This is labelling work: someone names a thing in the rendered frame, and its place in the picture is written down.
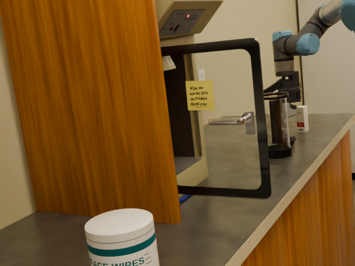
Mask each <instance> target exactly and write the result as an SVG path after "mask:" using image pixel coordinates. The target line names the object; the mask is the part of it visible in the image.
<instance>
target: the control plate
mask: <svg viewBox="0 0 355 266"><path fill-rule="evenodd" d="M204 11H205V9H185V10H174V11H173V12H172V14H171V15H170V17H169V19H168V20H167V21H166V23H165V24H164V26H163V27H162V29H161V30H160V32H159V36H166V35H174V34H182V33H189V32H190V31H191V30H192V28H193V27H194V25H195V24H196V22H197V21H198V19H199V18H200V16H201V15H202V13H203V12H204ZM195 14H196V16H195V17H194V15H195ZM188 15H189V17H187V16H188ZM178 24H180V26H179V28H178V29H177V31H174V29H175V28H176V26H177V25H178ZM182 25H183V27H184V28H181V26H182ZM186 25H187V28H185V26H186ZM189 25H191V27H189ZM172 26H173V27H174V28H173V30H172V31H170V28H171V27H172ZM166 27H167V30H165V28H166Z"/></svg>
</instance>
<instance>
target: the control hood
mask: <svg viewBox="0 0 355 266"><path fill-rule="evenodd" d="M223 1H224V0H155V6H156V15H157V23H158V32H160V30H161V29H162V27H163V26H164V24H165V23H166V21H167V20H168V19H169V17H170V15H171V14H172V12H173V11H174V10H197V9H205V11H204V12H203V13H202V15H201V16H200V18H199V19H198V21H197V22H196V24H195V25H194V27H193V28H192V30H191V31H190V32H189V33H182V34H174V35H166V36H159V37H160V39H164V38H168V37H176V36H184V35H191V34H199V33H201V32H202V31H203V29H204V28H205V27H206V25H207V24H208V23H209V21H210V20H211V18H212V17H213V16H214V14H215V12H216V11H217V10H218V8H219V7H220V5H221V4H222V3H223Z"/></svg>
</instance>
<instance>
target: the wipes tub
mask: <svg viewBox="0 0 355 266"><path fill-rule="evenodd" d="M85 233H86V239H87V247H88V253H89V259H90V265H91V266H160V264H159V259H158V251H157V243H156V235H155V228H154V220H153V215H152V213H150V212H149V211H146V210H142V209H137V208H125V209H119V210H113V211H109V212H106V213H102V214H99V215H97V216H95V217H93V218H92V219H90V220H89V221H88V222H87V223H86V224H85Z"/></svg>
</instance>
